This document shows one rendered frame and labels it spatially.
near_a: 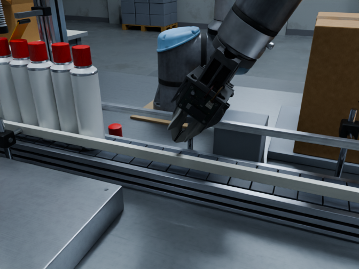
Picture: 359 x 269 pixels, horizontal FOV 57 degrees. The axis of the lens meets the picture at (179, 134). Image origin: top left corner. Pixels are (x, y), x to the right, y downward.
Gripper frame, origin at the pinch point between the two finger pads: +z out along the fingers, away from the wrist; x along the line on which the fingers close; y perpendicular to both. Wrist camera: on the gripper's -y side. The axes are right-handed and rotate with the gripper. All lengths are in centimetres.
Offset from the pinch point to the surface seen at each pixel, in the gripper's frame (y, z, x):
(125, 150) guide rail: 4.6, 7.0, -6.5
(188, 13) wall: -705, 179, -186
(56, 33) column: -12.4, 5.5, -38.1
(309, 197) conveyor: 3.5, -7.2, 23.4
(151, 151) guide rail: 4.6, 3.6, -2.1
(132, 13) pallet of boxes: -625, 225, -276
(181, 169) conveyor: 3.1, 3.9, 4.2
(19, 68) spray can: 2.4, 8.1, -34.0
